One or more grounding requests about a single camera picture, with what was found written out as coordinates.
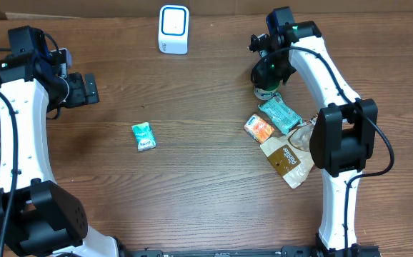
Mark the light teal wipes pack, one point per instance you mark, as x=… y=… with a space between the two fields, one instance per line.
x=283 y=117

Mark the cardboard back panel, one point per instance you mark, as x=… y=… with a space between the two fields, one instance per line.
x=137 y=8

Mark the clear snack bag brown label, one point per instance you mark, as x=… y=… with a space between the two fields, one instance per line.
x=290 y=155

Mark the orange tissue packet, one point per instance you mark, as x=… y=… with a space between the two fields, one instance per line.
x=258 y=128

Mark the white barcode scanner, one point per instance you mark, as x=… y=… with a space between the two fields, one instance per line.
x=173 y=32

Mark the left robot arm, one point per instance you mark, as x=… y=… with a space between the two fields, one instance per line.
x=37 y=216

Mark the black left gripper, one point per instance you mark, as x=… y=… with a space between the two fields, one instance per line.
x=81 y=97

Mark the green lid jar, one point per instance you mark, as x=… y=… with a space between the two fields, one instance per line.
x=265 y=94

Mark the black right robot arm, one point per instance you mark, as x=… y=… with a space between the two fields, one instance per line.
x=343 y=136

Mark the teal tissue packet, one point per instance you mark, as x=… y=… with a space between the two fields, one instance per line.
x=144 y=136

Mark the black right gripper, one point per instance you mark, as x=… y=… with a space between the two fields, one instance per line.
x=266 y=77

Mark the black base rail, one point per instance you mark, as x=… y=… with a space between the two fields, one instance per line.
x=285 y=251

